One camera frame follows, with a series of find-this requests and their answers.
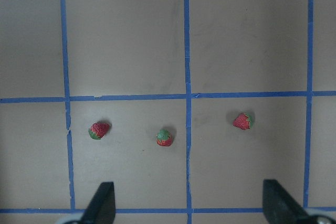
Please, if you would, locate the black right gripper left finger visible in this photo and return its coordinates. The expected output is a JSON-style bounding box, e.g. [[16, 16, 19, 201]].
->
[[80, 182, 116, 224]]

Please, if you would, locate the red strawberry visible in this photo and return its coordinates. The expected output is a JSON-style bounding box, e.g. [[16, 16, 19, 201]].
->
[[156, 129, 173, 147], [88, 122, 110, 140], [233, 113, 254, 130]]

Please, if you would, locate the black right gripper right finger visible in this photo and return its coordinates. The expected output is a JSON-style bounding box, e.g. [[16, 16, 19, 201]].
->
[[262, 179, 313, 224]]

